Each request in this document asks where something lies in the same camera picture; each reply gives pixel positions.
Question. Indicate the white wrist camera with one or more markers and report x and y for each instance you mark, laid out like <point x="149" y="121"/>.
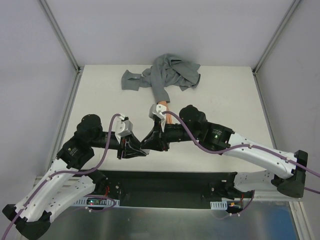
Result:
<point x="124" y="127"/>
<point x="157" y="110"/>

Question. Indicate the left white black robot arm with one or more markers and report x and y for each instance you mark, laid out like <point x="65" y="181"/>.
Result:
<point x="65" y="182"/>

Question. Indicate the aluminium frame post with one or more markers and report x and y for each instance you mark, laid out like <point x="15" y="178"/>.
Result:
<point x="277" y="34"/>
<point x="59" y="34"/>

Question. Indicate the grey crumpled shirt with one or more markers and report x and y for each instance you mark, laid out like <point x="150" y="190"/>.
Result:
<point x="166" y="70"/>

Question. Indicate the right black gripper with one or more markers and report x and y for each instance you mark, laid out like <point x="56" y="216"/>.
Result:
<point x="161" y="140"/>

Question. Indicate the left aluminium frame post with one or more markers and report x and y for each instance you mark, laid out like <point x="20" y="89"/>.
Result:
<point x="59" y="34"/>

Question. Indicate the right aluminium frame post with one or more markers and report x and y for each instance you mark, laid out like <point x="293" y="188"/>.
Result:
<point x="277" y="34"/>

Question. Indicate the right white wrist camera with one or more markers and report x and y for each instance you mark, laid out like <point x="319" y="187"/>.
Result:
<point x="157" y="110"/>

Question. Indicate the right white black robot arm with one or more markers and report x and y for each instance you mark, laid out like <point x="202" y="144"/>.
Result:
<point x="282" y="171"/>

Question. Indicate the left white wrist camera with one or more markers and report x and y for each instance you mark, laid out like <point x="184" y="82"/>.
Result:
<point x="124" y="127"/>

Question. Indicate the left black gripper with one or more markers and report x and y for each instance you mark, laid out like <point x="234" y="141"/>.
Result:
<point x="121" y="149"/>

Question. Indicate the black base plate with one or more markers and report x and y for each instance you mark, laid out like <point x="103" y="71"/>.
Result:
<point x="179" y="190"/>

